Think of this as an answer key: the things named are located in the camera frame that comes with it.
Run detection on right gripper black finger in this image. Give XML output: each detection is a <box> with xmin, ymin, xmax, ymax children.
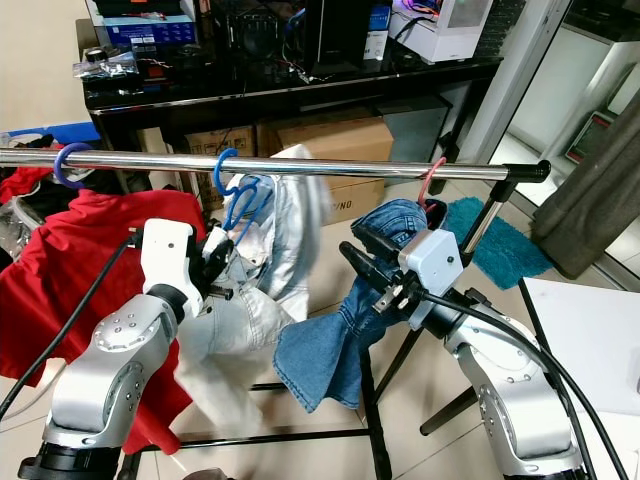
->
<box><xmin>338</xmin><ymin>241</ymin><xmax>393</xmax><ymax>297</ymax></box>
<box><xmin>350</xmin><ymin>222</ymin><xmax>411</xmax><ymax>267</ymax></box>

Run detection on pink plastic hanger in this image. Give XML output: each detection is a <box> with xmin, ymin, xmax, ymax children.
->
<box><xmin>418</xmin><ymin>157</ymin><xmax>448</xmax><ymax>209</ymax></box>

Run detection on blue plastic hanger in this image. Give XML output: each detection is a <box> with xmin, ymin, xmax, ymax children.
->
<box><xmin>213</xmin><ymin>148</ymin><xmax>273</xmax><ymax>233</ymax></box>

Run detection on purple plastic hanger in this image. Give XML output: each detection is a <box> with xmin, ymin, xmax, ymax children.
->
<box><xmin>53</xmin><ymin>143</ymin><xmax>96</xmax><ymax>191</ymax></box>

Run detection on pale white jeans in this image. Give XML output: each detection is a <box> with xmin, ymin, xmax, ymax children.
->
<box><xmin>175</xmin><ymin>143</ymin><xmax>336</xmax><ymax>436</ymax></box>

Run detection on teal rug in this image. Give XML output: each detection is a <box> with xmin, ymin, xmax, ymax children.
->
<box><xmin>445</xmin><ymin>196</ymin><xmax>556</xmax><ymax>291</ymax></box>

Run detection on large cardboard box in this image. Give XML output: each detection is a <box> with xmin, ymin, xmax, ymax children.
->
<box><xmin>265</xmin><ymin>115</ymin><xmax>396</xmax><ymax>223</ymax></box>

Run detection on small cardboard box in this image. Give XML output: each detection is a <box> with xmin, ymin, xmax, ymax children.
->
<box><xmin>180</xmin><ymin>125</ymin><xmax>258</xmax><ymax>186</ymax></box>

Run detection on red t-shirt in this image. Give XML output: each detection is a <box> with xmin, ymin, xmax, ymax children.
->
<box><xmin>0</xmin><ymin>188</ymin><xmax>211</xmax><ymax>456</ymax></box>

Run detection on blue storage lid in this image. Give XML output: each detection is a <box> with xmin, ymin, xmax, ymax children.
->
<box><xmin>0</xmin><ymin>122</ymin><xmax>101</xmax><ymax>149</ymax></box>

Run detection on red crumpled cloth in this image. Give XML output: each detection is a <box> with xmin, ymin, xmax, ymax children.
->
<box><xmin>0</xmin><ymin>165</ymin><xmax>56</xmax><ymax>206</ymax></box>

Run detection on white product box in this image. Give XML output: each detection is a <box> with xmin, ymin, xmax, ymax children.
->
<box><xmin>390</xmin><ymin>0</ymin><xmax>496</xmax><ymax>63</ymax></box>

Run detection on grey curtain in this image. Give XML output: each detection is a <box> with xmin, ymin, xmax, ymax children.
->
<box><xmin>530</xmin><ymin>100</ymin><xmax>640</xmax><ymax>279</ymax></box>

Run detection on black computer case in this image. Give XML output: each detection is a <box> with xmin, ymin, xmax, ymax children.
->
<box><xmin>315</xmin><ymin>0</ymin><xmax>391</xmax><ymax>71</ymax></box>

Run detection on clear plastic bag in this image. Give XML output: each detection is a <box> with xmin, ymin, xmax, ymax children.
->
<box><xmin>72</xmin><ymin>48</ymin><xmax>141</xmax><ymax>83</ymax></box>

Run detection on blue product box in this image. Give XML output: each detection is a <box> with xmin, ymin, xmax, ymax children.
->
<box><xmin>88</xmin><ymin>0</ymin><xmax>199</xmax><ymax>49</ymax></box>

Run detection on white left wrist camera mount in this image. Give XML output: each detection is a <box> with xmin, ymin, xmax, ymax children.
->
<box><xmin>140</xmin><ymin>218</ymin><xmax>198</xmax><ymax>293</ymax></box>

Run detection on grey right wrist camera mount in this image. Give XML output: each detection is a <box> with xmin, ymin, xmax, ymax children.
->
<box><xmin>398</xmin><ymin>228</ymin><xmax>464</xmax><ymax>301</ymax></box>

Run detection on chrome clothes rail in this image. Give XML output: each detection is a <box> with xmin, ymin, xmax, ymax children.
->
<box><xmin>0</xmin><ymin>148</ymin><xmax>551</xmax><ymax>183</ymax></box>

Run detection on black clothes rack frame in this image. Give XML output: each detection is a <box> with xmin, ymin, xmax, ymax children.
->
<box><xmin>120</xmin><ymin>178</ymin><xmax>526</xmax><ymax>480</ymax></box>

